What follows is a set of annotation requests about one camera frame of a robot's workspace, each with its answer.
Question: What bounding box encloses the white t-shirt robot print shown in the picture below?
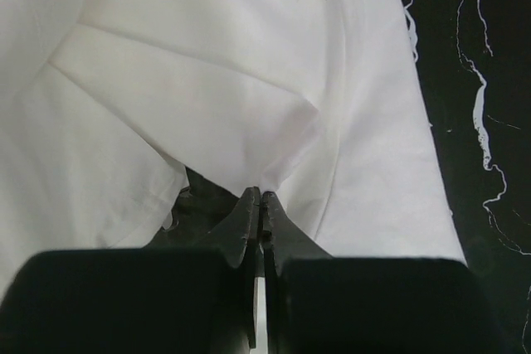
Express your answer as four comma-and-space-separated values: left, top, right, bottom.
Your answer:
1, 0, 465, 288

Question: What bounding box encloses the black marble pattern mat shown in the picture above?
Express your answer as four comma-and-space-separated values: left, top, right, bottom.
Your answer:
402, 0, 530, 353

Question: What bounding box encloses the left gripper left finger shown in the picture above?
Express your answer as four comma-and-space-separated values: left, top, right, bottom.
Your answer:
144, 187, 261, 350

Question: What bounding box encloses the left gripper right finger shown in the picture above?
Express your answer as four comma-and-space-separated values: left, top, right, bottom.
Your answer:
261, 192, 332, 353

